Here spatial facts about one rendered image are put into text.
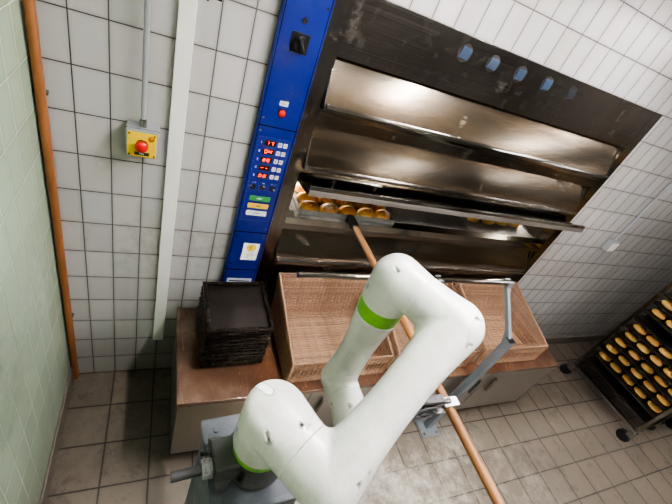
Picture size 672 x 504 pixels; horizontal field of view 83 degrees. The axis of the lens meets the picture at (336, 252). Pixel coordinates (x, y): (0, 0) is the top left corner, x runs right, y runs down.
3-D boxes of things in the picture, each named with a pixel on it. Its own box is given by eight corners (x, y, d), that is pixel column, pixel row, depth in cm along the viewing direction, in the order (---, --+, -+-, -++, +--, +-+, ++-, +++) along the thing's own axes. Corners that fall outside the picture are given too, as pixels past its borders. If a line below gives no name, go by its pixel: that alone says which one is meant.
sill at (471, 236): (281, 215, 181) (283, 209, 179) (533, 243, 259) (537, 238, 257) (284, 223, 177) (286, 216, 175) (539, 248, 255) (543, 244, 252)
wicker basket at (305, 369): (265, 306, 209) (277, 270, 193) (353, 305, 234) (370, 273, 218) (283, 385, 176) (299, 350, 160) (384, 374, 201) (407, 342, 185)
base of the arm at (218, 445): (171, 515, 76) (173, 505, 72) (167, 441, 86) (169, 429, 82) (292, 480, 88) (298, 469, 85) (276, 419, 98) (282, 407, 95)
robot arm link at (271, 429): (265, 499, 78) (288, 460, 67) (218, 441, 84) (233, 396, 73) (306, 455, 88) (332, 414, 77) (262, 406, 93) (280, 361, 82)
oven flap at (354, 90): (322, 109, 145) (332, 52, 138) (600, 177, 222) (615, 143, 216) (326, 109, 141) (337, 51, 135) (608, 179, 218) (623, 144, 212)
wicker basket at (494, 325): (435, 305, 262) (456, 277, 246) (494, 305, 286) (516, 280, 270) (472, 366, 228) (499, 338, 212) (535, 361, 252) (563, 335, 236)
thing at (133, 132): (126, 145, 134) (127, 118, 128) (158, 150, 138) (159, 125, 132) (124, 156, 128) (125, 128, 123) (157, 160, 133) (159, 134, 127)
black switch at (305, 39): (288, 50, 125) (296, 14, 119) (305, 55, 128) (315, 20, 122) (290, 53, 123) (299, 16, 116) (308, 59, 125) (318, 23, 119)
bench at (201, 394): (169, 367, 225) (177, 302, 191) (471, 348, 329) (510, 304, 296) (166, 467, 186) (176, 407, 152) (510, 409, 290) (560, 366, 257)
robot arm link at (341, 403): (333, 451, 103) (347, 432, 96) (321, 407, 111) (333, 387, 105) (377, 442, 109) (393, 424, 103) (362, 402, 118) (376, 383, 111)
